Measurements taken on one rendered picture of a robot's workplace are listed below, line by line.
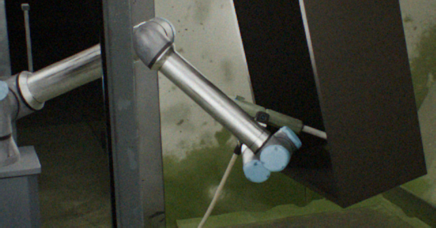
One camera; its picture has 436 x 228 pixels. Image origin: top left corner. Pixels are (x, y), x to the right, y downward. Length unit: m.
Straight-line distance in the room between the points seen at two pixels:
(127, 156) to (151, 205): 2.14
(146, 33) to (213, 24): 1.05
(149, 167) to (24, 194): 1.01
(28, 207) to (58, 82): 0.44
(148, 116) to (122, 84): 2.06
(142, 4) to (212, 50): 0.38
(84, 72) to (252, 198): 1.35
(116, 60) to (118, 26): 0.07
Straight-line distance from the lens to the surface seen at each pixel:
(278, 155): 2.66
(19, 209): 2.91
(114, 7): 1.64
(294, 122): 3.14
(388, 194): 4.16
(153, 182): 3.80
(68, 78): 2.94
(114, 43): 1.65
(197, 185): 3.86
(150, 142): 3.75
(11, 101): 2.96
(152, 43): 2.68
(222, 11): 3.73
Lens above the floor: 1.43
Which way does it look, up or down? 12 degrees down
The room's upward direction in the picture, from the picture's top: 2 degrees counter-clockwise
